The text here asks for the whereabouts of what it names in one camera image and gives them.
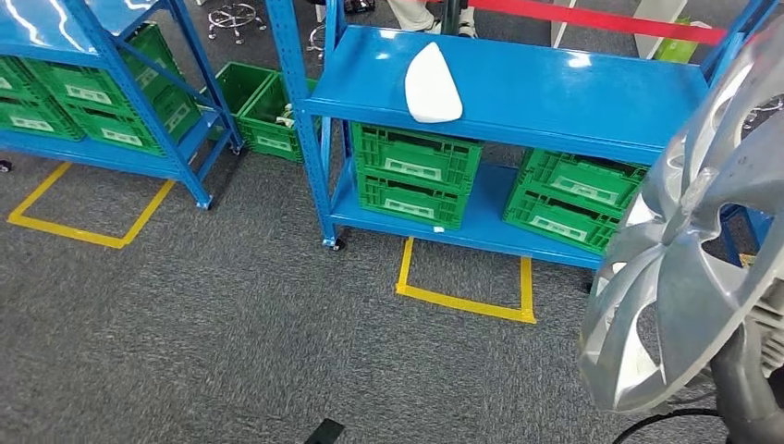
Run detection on red barrier belt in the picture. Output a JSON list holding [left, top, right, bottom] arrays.
[[468, 0, 727, 47]]

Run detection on yellow floor tape mark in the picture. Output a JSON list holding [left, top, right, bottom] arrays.
[[395, 237, 538, 325], [6, 161, 177, 251]]

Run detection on black stanchion post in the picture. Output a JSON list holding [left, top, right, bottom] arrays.
[[440, 0, 461, 36]]

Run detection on person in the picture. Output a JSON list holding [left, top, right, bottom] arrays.
[[386, 0, 478, 39]]

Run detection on white triangular plastic shell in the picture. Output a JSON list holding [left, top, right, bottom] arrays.
[[404, 41, 465, 124]]

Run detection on black robot left foot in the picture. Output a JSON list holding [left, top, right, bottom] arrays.
[[304, 418, 346, 444]]

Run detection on silver plastic wheel hubcap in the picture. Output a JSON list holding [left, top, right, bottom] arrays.
[[577, 18, 784, 416]]

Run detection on white desk panel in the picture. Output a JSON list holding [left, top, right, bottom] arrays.
[[633, 0, 687, 59], [549, 0, 577, 49]]

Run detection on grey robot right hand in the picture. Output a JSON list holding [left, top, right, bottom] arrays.
[[710, 325, 784, 444]]

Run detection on green shopping bag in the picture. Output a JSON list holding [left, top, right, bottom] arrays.
[[654, 21, 715, 64]]

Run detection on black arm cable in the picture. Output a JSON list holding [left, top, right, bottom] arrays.
[[612, 407, 724, 444]]

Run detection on blue metal shelf rack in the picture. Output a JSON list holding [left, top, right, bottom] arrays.
[[264, 0, 784, 272], [0, 0, 245, 212]]

